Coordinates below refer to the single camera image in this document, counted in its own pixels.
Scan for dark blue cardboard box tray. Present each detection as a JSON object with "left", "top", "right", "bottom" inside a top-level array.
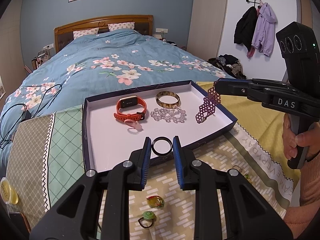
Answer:
[{"left": 82, "top": 80, "right": 237, "bottom": 173}]

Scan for black jacket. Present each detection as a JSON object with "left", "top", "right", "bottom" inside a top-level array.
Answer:
[{"left": 234, "top": 6, "right": 259, "bottom": 52}]

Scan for purple jacket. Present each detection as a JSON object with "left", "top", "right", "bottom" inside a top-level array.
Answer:
[{"left": 251, "top": 2, "right": 278, "bottom": 57}]

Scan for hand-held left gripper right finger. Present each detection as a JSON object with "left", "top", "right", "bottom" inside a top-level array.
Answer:
[{"left": 172, "top": 135, "right": 294, "bottom": 240}]

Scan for pink flower ring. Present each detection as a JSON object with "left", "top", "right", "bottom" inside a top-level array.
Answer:
[{"left": 124, "top": 119, "right": 143, "bottom": 132}]

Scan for pile of dark clothes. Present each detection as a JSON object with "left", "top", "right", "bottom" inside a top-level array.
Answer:
[{"left": 207, "top": 54, "right": 248, "bottom": 79}]

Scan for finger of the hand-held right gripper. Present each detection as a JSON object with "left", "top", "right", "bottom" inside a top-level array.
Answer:
[
  {"left": 216, "top": 78, "right": 290, "bottom": 88},
  {"left": 215, "top": 83, "right": 272, "bottom": 104}
]

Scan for person's right forearm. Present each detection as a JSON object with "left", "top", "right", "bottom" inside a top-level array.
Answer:
[{"left": 285, "top": 151, "right": 320, "bottom": 240}]

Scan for dark smartphone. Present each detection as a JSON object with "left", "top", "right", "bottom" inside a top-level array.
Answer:
[{"left": 9, "top": 211, "right": 32, "bottom": 233}]

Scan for black cable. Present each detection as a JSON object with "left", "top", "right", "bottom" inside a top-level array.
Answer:
[{"left": 0, "top": 84, "right": 63, "bottom": 150}]

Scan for white patterned pillow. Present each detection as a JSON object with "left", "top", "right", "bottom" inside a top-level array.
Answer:
[
  {"left": 73, "top": 28, "right": 99, "bottom": 40},
  {"left": 108, "top": 22, "right": 135, "bottom": 32}
]

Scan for green jade flower ring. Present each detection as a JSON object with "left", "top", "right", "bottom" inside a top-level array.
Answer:
[{"left": 138, "top": 210, "right": 157, "bottom": 229}]

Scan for orange smartwatch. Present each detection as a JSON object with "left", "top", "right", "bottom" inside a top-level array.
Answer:
[{"left": 114, "top": 95, "right": 148, "bottom": 122}]

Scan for amber tortoiseshell bangle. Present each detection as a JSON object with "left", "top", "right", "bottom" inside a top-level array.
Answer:
[{"left": 155, "top": 91, "right": 181, "bottom": 108}]

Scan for clear crystal bead bracelet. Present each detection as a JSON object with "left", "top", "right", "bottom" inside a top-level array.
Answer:
[{"left": 150, "top": 106, "right": 187, "bottom": 123}]

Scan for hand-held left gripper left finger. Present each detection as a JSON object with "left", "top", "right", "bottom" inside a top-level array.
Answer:
[{"left": 29, "top": 136, "right": 152, "bottom": 240}]

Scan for purple beaded bracelet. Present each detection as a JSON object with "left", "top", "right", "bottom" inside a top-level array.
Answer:
[{"left": 195, "top": 86, "right": 222, "bottom": 124}]

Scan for beige built-in wardrobe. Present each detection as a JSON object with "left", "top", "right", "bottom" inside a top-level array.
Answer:
[{"left": 187, "top": 0, "right": 229, "bottom": 60}]

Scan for wooden bed headboard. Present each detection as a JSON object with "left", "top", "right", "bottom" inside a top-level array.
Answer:
[{"left": 54, "top": 15, "right": 153, "bottom": 53}]

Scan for black ring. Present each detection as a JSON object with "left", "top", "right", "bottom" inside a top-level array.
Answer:
[{"left": 152, "top": 137, "right": 173, "bottom": 157}]

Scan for clear plastic cup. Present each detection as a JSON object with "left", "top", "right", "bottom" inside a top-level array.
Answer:
[{"left": 0, "top": 177, "right": 18, "bottom": 204}]

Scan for bed with floral duvet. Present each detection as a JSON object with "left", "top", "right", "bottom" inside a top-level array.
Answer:
[{"left": 0, "top": 28, "right": 234, "bottom": 153}]

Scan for person's right hand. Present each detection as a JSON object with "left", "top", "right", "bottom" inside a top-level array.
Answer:
[{"left": 282, "top": 114, "right": 320, "bottom": 161}]

